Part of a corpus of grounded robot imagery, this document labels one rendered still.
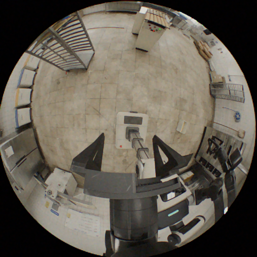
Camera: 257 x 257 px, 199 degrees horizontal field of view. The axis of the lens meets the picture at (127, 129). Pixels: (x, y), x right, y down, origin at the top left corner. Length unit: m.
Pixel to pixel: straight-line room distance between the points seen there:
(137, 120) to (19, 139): 3.24
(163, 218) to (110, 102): 1.53
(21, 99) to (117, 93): 3.10
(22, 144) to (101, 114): 2.71
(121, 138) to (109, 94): 0.82
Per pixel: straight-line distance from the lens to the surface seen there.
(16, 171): 3.12
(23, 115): 3.26
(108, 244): 0.24
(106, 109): 1.42
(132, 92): 1.45
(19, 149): 2.99
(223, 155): 0.45
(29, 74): 3.54
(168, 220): 0.43
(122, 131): 1.20
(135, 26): 2.39
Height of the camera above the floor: 1.40
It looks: 72 degrees down
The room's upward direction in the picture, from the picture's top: 159 degrees clockwise
